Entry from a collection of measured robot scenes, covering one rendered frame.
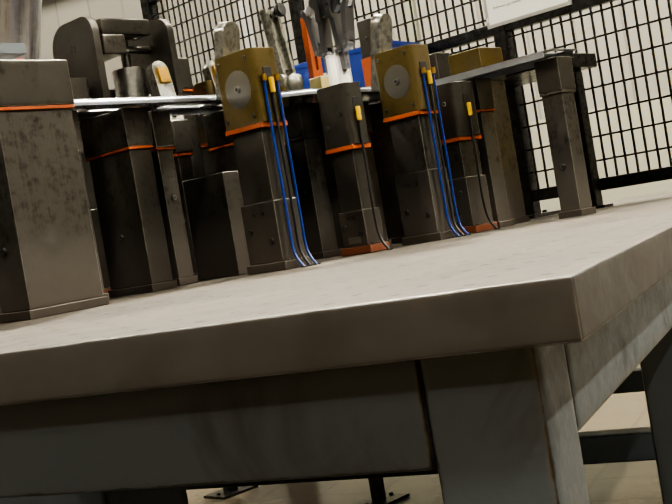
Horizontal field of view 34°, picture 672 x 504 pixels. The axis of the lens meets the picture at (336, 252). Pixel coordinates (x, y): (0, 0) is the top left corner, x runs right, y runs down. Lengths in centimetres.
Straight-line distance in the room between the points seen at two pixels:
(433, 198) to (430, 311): 128
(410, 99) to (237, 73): 36
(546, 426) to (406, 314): 11
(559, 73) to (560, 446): 136
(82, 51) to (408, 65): 57
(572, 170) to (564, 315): 139
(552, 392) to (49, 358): 36
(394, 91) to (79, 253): 73
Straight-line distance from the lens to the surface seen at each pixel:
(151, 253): 175
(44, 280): 147
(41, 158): 149
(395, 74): 199
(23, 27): 249
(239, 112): 175
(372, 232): 189
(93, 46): 201
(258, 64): 174
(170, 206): 184
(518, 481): 73
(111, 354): 80
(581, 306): 67
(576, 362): 81
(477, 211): 208
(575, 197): 204
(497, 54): 232
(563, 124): 205
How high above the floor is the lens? 75
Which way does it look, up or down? 1 degrees down
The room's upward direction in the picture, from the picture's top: 10 degrees counter-clockwise
